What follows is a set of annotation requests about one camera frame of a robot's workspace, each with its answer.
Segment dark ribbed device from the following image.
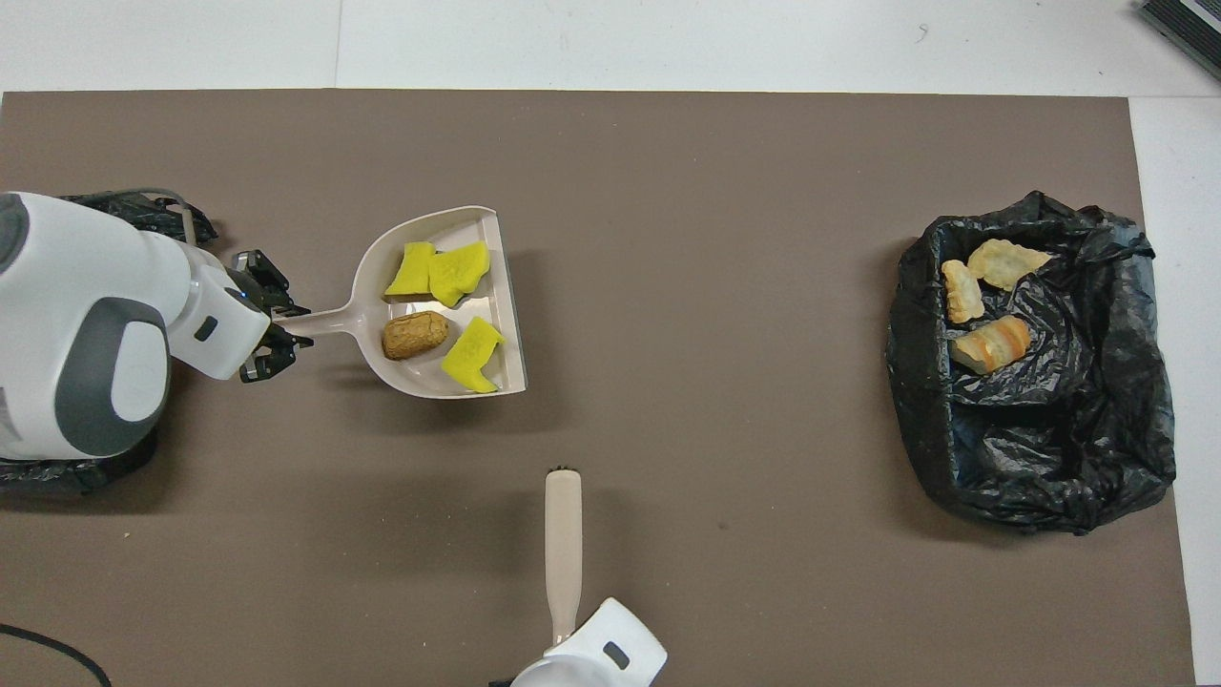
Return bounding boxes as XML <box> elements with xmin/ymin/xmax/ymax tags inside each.
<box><xmin>1138</xmin><ymin>0</ymin><xmax>1221</xmax><ymax>82</ymax></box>

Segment notched yellow sponge piece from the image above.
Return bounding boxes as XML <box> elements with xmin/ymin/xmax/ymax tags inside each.
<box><xmin>441</xmin><ymin>316</ymin><xmax>506</xmax><ymax>394</ymax></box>

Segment black crumpled trash bag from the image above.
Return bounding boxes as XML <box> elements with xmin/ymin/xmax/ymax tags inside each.
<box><xmin>0</xmin><ymin>189</ymin><xmax>218</xmax><ymax>497</ymax></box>

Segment beige plastic dustpan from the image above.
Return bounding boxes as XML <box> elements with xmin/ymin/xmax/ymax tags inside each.
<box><xmin>272</xmin><ymin>205</ymin><xmax>528</xmax><ymax>400</ymax></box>

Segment beige hand brush black bristles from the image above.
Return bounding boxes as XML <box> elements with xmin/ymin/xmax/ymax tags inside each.
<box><xmin>544</xmin><ymin>466</ymin><xmax>584</xmax><ymax>659</ymax></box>

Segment orange striped croissant piece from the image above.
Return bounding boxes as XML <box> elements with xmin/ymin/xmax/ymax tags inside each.
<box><xmin>950</xmin><ymin>316</ymin><xmax>1032</xmax><ymax>373</ymax></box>

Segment brown croquette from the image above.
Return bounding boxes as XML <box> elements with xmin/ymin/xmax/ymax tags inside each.
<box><xmin>383</xmin><ymin>311</ymin><xmax>450</xmax><ymax>361</ymax></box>

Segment black bag lined open bin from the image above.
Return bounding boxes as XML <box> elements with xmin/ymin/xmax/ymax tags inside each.
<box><xmin>887</xmin><ymin>191</ymin><xmax>1177</xmax><ymax>535</ymax></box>

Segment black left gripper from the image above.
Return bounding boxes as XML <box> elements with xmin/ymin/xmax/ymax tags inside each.
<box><xmin>232</xmin><ymin>248</ymin><xmax>314</xmax><ymax>385</ymax></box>

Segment pale elongated bread chunk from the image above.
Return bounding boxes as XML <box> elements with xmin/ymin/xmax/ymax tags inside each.
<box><xmin>942</xmin><ymin>260</ymin><xmax>985</xmax><ymax>323</ymax></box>

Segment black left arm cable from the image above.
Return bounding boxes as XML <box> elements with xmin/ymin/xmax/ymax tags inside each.
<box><xmin>0</xmin><ymin>623</ymin><xmax>113</xmax><ymax>687</ymax></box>

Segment large brown table mat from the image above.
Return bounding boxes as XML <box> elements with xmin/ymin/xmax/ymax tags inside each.
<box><xmin>0</xmin><ymin>89</ymin><xmax>1195</xmax><ymax>687</ymax></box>

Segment triangular yellow sponge piece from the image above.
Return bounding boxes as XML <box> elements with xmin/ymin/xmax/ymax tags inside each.
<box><xmin>384</xmin><ymin>241</ymin><xmax>437</xmax><ymax>299</ymax></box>

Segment large yellow sponge chunk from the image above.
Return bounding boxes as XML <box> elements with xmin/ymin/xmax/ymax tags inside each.
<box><xmin>427</xmin><ymin>239</ymin><xmax>491</xmax><ymax>308</ymax></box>

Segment pale round bread chunk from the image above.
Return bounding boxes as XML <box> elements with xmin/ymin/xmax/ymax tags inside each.
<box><xmin>967</xmin><ymin>239</ymin><xmax>1053</xmax><ymax>292</ymax></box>

